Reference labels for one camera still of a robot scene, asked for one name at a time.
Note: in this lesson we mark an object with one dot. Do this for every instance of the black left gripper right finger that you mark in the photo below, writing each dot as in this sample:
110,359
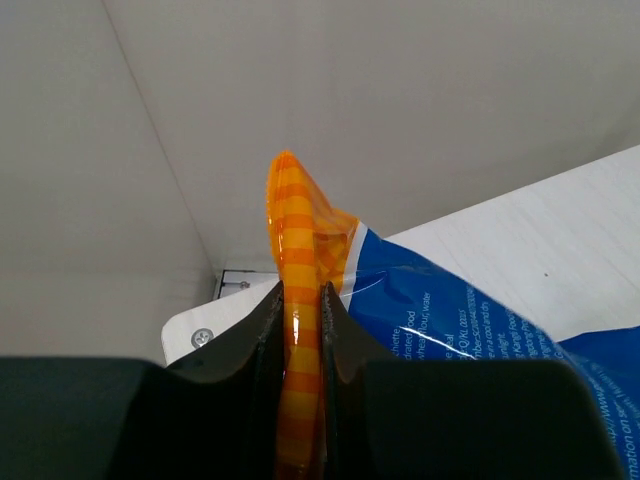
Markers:
388,418

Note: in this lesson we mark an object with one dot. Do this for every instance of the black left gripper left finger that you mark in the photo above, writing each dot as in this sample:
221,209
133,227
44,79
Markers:
209,415

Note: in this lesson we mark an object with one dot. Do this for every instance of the blue and orange pasta bag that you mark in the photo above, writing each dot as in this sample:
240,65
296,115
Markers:
414,308

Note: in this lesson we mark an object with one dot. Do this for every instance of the white two-tier shelf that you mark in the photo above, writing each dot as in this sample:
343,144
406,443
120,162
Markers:
562,253

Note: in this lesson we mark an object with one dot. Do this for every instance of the aluminium rail on table edge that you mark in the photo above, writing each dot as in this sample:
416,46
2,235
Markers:
233,281

